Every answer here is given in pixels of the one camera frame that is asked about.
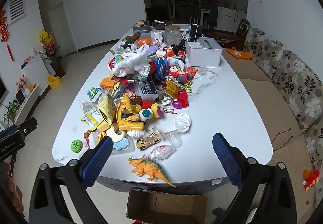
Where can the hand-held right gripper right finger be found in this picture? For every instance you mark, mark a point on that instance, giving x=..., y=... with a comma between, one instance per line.
x=224, y=158

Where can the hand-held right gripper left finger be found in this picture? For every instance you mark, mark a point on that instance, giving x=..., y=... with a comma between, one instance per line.
x=98, y=162

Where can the yellow toy microscope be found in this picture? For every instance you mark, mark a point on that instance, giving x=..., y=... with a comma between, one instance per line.
x=127, y=123

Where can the brown cardboard box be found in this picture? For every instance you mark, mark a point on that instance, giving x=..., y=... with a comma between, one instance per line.
x=164, y=203

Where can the person's left hand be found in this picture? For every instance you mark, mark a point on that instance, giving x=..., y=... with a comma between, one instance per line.
x=8, y=186

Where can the green spinning top toy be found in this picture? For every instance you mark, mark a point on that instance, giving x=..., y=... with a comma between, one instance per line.
x=76, y=145

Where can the light blue wing toy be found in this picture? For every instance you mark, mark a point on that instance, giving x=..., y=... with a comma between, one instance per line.
x=121, y=144

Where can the green potted plant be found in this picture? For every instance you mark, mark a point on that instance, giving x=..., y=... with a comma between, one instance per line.
x=11, y=111

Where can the cream round toy with hole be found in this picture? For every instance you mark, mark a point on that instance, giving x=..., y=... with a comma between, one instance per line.
x=117, y=134

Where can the white TV cabinet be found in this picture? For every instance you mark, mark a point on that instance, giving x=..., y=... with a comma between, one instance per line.
x=25, y=105

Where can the yellow and white packet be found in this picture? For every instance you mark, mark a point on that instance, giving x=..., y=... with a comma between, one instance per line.
x=91, y=118

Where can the twisted white tissue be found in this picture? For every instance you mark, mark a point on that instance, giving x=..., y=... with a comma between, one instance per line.
x=136, y=134

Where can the orange toy dinosaur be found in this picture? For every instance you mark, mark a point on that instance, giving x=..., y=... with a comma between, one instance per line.
x=147, y=168

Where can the yellow toy truck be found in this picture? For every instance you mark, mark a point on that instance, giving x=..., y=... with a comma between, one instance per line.
x=147, y=142

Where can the yellow paper box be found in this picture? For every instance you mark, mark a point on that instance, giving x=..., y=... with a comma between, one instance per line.
x=107, y=109

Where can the crumpled white tissue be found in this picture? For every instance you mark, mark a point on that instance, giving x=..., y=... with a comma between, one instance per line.
x=183, y=123

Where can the clear plastic cup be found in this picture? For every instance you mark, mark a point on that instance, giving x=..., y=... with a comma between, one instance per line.
x=173, y=138

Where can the pink flower bouquet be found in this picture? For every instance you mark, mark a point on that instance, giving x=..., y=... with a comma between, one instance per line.
x=22, y=81

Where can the clear crumpled plastic bag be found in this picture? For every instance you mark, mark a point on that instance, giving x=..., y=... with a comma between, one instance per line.
x=161, y=152

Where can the white eyeball toy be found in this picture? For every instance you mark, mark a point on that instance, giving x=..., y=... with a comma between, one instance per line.
x=145, y=115

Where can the teal snail toy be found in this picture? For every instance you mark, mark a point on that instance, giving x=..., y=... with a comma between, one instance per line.
x=91, y=92

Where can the magenta plastic ball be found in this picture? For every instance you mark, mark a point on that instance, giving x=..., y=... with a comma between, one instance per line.
x=177, y=104

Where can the yellow potty chair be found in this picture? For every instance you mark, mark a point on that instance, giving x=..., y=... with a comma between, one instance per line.
x=54, y=82

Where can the white radiator cover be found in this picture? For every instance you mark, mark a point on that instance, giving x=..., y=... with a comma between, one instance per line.
x=35, y=72

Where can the yellow and purple ball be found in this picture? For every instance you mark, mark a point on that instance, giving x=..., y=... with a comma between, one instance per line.
x=156, y=110

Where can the orange small box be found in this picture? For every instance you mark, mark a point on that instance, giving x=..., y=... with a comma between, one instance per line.
x=106, y=82

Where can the yellow foil packet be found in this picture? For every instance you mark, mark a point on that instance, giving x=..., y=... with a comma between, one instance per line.
x=172, y=89

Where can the clear box with blue label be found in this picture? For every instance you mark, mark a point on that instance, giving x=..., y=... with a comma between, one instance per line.
x=147, y=89

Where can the red plush toy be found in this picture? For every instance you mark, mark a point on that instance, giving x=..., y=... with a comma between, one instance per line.
x=311, y=179

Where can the floral patterned sofa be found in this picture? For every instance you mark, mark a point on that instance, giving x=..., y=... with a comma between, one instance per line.
x=282, y=82

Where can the red monkey doll toy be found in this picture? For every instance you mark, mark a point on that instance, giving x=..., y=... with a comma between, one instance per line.
x=178, y=74

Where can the potted yellow flower plant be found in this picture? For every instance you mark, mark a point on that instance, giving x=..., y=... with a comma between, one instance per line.
x=49, y=47

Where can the red and white ball toy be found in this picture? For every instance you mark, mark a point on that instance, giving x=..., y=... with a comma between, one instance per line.
x=115, y=62

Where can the white plastic bag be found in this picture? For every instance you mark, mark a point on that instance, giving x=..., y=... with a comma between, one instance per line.
x=130, y=62

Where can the white storage box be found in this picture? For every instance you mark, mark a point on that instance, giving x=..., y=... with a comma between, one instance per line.
x=204, y=55

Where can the orange tote bag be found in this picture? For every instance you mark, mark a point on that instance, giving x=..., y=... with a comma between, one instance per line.
x=239, y=53

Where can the blue snack packet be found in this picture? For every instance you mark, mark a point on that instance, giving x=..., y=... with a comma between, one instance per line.
x=160, y=68

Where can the white door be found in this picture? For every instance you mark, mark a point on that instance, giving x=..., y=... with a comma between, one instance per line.
x=58, y=29

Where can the orange ball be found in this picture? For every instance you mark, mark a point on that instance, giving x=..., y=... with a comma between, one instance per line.
x=144, y=41

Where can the black upright stand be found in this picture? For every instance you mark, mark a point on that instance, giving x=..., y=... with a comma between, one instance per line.
x=193, y=29

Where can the green and black backpack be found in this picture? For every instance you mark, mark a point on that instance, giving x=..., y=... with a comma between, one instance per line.
x=243, y=27

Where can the glass jar with lid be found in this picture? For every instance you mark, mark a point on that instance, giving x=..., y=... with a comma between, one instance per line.
x=172, y=34

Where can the white low cabinet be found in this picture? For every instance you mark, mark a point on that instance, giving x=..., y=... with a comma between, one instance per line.
x=231, y=18

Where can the red paper wall decoration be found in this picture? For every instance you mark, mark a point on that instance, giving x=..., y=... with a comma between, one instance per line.
x=3, y=26

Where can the white wall vent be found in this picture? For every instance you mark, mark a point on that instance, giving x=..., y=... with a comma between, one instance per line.
x=17, y=9

